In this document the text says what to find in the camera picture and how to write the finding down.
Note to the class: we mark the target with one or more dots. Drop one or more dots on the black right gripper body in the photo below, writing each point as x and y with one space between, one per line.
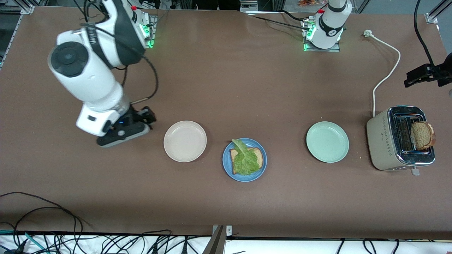
134 115

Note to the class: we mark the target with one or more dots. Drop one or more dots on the green lettuce leaf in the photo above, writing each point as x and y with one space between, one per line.
245 162

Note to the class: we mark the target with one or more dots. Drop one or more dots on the brown bread slice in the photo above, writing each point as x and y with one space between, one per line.
422 135
261 160

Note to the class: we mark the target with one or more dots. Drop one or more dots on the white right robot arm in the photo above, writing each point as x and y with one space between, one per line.
88 77

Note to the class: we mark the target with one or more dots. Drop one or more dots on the beige round plate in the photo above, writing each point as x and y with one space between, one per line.
185 141

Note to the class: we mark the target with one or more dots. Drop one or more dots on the mint green round plate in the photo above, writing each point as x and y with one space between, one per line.
327 141

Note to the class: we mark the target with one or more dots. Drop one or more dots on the blue round plate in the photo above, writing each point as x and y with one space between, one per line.
247 178

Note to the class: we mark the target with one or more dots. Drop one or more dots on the beige and chrome toaster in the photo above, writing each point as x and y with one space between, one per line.
381 141

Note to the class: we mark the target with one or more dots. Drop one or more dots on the brown table cover sheet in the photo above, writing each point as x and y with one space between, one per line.
247 106

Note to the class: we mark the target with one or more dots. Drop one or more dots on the orange packet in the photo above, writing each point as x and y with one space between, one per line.
309 2

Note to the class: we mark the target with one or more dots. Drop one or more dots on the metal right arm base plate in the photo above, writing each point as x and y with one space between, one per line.
154 31

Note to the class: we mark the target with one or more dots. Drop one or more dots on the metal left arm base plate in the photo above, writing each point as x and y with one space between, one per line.
333 49

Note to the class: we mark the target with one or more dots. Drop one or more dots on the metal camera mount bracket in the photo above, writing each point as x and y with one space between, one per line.
227 231

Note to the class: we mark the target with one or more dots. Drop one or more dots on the aluminium table frame rail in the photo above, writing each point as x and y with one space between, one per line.
27 9

